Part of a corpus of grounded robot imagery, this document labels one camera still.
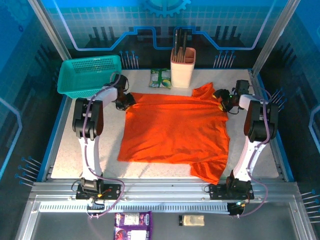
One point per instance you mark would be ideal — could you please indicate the orange t-shirt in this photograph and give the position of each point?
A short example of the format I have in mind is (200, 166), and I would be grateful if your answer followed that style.
(175, 130)

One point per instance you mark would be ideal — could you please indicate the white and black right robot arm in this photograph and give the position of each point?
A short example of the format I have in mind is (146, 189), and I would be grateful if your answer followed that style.
(250, 157)

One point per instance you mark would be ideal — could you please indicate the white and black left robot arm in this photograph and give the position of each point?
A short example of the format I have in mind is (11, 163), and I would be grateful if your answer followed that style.
(90, 155)

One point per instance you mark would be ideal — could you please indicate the green snack bag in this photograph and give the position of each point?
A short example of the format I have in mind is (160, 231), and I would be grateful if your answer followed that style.
(160, 78)

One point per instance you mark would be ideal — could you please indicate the cream utensil holder pink rim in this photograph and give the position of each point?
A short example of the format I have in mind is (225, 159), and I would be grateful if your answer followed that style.
(182, 75)

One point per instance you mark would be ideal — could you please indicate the teal plastic basket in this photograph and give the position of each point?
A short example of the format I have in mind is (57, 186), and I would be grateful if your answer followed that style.
(82, 77)

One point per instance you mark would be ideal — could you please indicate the purple snack bag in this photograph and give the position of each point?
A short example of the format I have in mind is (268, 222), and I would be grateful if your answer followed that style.
(133, 225)

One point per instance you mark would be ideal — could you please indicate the aluminium frame post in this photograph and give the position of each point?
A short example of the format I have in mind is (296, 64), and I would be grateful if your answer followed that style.
(272, 37)
(50, 30)

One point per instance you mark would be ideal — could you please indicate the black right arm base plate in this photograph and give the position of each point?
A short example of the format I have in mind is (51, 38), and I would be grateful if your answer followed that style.
(217, 192)

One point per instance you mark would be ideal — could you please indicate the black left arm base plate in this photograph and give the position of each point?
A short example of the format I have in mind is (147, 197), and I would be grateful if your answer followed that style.
(112, 192)

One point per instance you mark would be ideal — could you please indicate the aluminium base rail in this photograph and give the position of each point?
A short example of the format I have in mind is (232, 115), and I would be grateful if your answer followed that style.
(162, 190)

